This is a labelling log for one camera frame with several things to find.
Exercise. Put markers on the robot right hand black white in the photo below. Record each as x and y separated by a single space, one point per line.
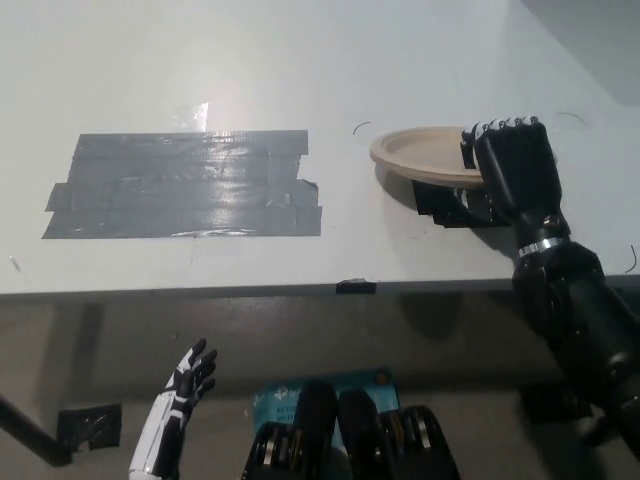
520 170

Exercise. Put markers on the teal router box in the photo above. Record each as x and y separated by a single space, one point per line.
280 400

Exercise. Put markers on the black tape floor patch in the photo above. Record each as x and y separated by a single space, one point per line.
90 425

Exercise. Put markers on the grey duct tape patch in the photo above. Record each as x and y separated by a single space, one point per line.
182 190

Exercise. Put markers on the small black tape strip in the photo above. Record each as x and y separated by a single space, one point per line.
356 287

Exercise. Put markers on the robot left hand black white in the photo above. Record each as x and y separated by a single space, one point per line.
192 375

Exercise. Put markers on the black table leg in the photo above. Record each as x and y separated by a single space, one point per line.
30 435

